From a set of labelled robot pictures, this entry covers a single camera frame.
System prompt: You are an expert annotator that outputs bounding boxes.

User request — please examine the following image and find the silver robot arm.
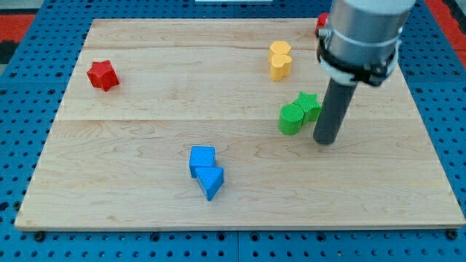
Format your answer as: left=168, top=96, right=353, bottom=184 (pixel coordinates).
left=317, top=0, right=415, bottom=87

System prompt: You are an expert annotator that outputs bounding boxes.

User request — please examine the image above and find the blue cube block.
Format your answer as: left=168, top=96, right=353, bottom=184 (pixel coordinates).
left=189, top=146, right=216, bottom=178

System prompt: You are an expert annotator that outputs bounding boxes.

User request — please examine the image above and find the blue triangle block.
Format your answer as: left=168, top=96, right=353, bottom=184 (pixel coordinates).
left=195, top=167, right=224, bottom=201

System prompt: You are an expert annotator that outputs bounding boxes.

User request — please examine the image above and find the green cylinder block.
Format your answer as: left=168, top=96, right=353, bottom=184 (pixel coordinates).
left=278, top=103, right=304, bottom=135

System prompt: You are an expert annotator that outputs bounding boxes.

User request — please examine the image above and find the light wooden board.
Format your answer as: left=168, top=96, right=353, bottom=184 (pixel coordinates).
left=15, top=19, right=465, bottom=231

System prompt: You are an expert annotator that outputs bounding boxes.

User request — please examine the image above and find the yellow heart block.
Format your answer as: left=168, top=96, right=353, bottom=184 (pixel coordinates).
left=269, top=54, right=293, bottom=82

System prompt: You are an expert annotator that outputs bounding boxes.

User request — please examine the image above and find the green star block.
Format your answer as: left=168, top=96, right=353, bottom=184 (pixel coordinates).
left=293, top=92, right=321, bottom=125

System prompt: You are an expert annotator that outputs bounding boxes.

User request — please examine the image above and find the yellow hexagon block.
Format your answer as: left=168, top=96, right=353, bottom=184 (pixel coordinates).
left=268, top=41, right=291, bottom=60

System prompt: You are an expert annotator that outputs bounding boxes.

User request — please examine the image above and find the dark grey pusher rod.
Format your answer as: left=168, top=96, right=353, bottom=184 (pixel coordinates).
left=313, top=79, right=357, bottom=145

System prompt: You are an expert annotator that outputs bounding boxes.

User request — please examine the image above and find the red cylinder block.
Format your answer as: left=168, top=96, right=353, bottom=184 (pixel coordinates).
left=315, top=12, right=329, bottom=36

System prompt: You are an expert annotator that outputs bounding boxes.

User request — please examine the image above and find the red star block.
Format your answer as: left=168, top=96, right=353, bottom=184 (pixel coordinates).
left=87, top=60, right=119, bottom=92

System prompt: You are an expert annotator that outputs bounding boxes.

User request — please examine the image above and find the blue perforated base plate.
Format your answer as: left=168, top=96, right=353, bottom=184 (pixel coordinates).
left=1, top=0, right=465, bottom=261

